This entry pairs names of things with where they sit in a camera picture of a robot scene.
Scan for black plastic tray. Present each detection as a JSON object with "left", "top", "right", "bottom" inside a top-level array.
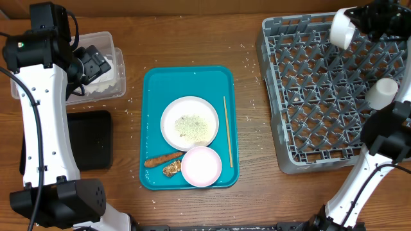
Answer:
[{"left": 19, "top": 110, "right": 114, "bottom": 176}]

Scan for white plastic cup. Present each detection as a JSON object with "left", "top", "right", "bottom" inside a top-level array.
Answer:
[{"left": 365, "top": 78, "right": 399, "bottom": 110}]

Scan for large white plate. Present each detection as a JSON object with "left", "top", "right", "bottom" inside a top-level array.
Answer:
[{"left": 160, "top": 96, "right": 220, "bottom": 151}]

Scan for clear plastic waste bin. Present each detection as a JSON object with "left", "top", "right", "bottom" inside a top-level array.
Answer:
[{"left": 1, "top": 31, "right": 126, "bottom": 118}]

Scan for small pink bowl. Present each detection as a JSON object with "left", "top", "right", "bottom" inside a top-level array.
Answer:
[{"left": 181, "top": 146, "right": 222, "bottom": 187}]

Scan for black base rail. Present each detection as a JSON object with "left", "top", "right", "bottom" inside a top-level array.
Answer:
[{"left": 139, "top": 221, "right": 308, "bottom": 231}]

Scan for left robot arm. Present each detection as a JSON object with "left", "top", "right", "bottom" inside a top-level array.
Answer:
[{"left": 1, "top": 2, "right": 138, "bottom": 230}]

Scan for golden crumpled food scrap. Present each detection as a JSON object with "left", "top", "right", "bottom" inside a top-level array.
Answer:
[{"left": 162, "top": 160, "right": 181, "bottom": 178}]

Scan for pale green bowl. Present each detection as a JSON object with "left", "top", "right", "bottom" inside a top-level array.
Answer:
[{"left": 329, "top": 8, "right": 356, "bottom": 49}]

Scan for white tissue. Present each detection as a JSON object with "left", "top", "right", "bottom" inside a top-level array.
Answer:
[{"left": 84, "top": 56, "right": 117, "bottom": 94}]

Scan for wooden chopstick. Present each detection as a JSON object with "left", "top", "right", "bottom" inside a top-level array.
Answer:
[{"left": 223, "top": 96, "right": 234, "bottom": 168}]

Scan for grey dishwasher rack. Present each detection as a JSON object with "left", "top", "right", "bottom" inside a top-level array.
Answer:
[{"left": 256, "top": 13, "right": 407, "bottom": 174}]

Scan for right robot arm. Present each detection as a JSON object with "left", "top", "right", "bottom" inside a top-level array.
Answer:
[{"left": 297, "top": 0, "right": 410, "bottom": 230}]

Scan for teal plastic serving tray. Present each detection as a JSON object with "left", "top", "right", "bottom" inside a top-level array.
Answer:
[{"left": 140, "top": 65, "right": 240, "bottom": 188}]

